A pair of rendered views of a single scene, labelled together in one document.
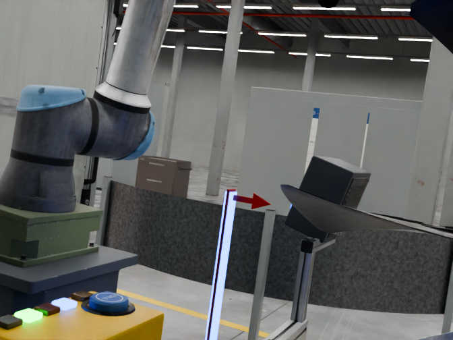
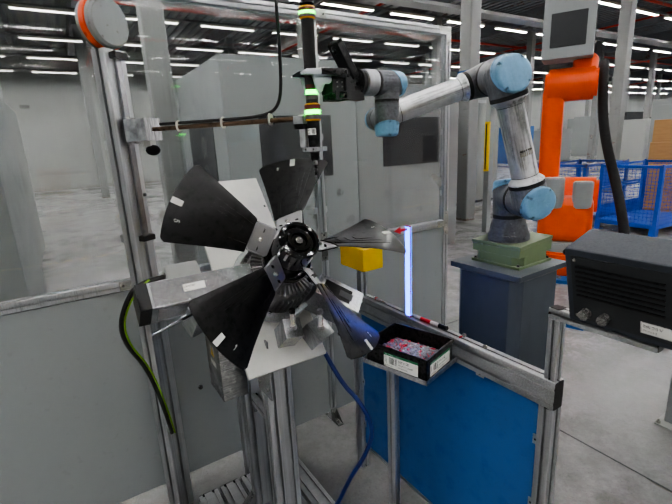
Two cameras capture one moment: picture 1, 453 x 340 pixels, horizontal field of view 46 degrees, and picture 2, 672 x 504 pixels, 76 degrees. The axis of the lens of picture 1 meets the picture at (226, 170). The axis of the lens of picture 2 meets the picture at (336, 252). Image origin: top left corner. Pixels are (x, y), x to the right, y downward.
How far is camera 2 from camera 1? 191 cm
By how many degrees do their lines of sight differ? 121
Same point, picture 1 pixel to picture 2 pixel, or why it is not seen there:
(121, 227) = not seen: outside the picture
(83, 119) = (500, 195)
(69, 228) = (496, 250)
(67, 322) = not seen: hidden behind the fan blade
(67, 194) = (497, 233)
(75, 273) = (471, 266)
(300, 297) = (551, 357)
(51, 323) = not seen: hidden behind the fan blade
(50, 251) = (486, 258)
